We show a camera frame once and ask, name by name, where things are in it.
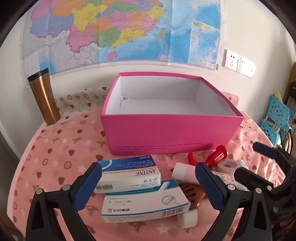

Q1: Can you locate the pink cardboard box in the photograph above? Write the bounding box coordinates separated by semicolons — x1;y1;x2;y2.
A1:
100;72;244;156

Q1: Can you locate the white plastic bottle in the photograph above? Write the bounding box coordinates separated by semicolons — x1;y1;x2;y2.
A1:
172;162;199;182

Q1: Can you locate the blue and white medicine box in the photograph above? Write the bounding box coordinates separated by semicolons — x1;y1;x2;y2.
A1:
94;155;162;194

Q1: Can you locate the white cylinder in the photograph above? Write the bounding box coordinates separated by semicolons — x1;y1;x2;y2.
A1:
178;209;198;229

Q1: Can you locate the cream printed cloth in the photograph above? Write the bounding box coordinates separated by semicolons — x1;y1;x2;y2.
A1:
57;87;109;116

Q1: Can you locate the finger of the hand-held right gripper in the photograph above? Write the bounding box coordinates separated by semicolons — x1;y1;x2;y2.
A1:
233;167;289;197
253;142;296;186

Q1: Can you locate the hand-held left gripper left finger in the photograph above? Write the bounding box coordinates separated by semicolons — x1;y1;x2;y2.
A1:
26;162;103;241

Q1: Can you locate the blue perforated plastic basket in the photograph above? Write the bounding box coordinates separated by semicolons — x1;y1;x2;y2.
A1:
261;119;281;145
269;95;291;130

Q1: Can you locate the white tape roll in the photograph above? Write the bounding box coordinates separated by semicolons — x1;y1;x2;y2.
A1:
216;160;242;174

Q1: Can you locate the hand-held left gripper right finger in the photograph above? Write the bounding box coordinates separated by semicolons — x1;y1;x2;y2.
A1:
195;162;271;241

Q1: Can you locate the white wall socket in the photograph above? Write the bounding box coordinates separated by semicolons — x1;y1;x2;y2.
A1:
222;49;240;69
238;57;249;74

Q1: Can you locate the colourful wall map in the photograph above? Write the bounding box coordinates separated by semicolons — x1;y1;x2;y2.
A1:
23;0;221;76

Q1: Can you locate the teal and white medicine box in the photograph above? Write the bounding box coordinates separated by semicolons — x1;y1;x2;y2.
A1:
101;179;191;223

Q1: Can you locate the brown comb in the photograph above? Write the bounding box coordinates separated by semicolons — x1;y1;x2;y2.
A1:
178;182;206;210

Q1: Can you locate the pink printed blanket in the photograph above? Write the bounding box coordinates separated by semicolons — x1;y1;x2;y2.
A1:
9;87;292;241

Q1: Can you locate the white wall switch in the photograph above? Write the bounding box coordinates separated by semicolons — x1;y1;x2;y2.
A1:
247;61;256;78

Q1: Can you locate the copper tumbler with black lid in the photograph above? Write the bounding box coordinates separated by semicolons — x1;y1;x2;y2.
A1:
27;68;61;126

